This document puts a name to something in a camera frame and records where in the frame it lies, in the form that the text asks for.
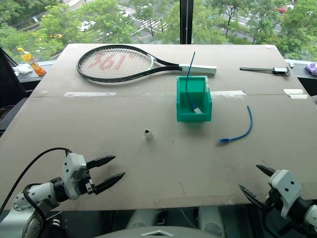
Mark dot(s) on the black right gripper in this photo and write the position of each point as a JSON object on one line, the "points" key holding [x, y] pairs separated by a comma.
{"points": [[272, 198]]}

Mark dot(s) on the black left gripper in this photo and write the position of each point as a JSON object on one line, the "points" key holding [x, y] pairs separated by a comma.
{"points": [[86, 182]]}

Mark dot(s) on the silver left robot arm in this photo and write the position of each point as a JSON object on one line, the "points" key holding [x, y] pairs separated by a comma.
{"points": [[37, 196]]}

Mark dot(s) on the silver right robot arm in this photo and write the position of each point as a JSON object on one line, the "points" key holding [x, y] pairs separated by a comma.
{"points": [[308, 215]]}

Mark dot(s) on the small white connector block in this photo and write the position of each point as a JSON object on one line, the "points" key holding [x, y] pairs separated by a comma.
{"points": [[147, 133]]}

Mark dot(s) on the silver robot torso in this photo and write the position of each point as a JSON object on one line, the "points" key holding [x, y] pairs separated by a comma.
{"points": [[158, 226]]}

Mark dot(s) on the green plastic bin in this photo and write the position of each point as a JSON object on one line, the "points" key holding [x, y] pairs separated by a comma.
{"points": [[194, 99]]}

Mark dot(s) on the black white tennis racket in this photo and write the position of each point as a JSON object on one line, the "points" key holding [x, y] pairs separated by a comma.
{"points": [[119, 63]]}

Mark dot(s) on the black digital caliper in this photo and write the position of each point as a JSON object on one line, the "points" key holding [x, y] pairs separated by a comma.
{"points": [[270, 70]]}

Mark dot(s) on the purple crumpled cloth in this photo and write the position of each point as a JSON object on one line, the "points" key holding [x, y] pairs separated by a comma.
{"points": [[312, 68]]}

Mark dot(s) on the white crumpled tissue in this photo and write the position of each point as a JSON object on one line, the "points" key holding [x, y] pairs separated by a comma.
{"points": [[22, 70]]}

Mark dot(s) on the orange drink bottle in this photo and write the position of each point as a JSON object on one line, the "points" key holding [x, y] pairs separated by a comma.
{"points": [[31, 62]]}

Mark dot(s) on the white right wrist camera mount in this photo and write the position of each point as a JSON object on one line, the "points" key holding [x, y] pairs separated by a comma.
{"points": [[286, 188]]}

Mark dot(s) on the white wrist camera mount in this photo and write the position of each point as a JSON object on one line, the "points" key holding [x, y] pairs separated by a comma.
{"points": [[286, 188], [71, 171]]}

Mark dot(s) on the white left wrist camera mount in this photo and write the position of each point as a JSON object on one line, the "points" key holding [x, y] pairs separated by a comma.
{"points": [[71, 171]]}

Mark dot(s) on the black window frame post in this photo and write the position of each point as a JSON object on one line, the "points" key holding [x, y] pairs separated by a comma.
{"points": [[186, 21]]}

